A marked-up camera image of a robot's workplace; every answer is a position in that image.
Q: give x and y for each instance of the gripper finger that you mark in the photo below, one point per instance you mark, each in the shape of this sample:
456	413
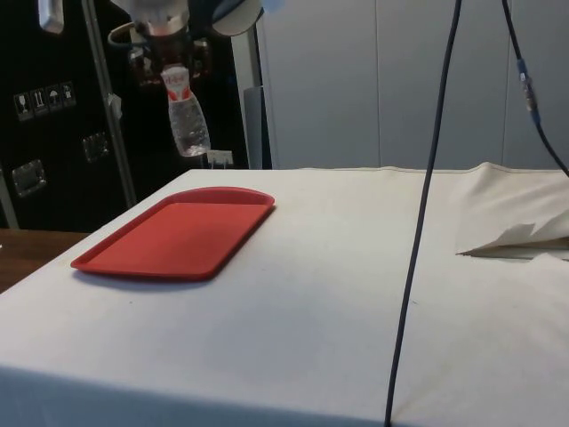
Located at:
141	66
202	58

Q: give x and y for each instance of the pale grey locker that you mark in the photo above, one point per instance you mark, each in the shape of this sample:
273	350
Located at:
444	44
320	89
551	66

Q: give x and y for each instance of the black cabinet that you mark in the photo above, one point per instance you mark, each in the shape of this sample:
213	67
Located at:
53	187

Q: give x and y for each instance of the red tray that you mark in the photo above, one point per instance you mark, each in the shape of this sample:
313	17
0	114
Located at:
178	236

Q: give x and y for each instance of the clear plastic bottle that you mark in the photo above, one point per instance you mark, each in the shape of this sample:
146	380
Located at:
189	129

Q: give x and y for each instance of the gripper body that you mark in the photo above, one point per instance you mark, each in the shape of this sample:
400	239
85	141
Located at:
171	51

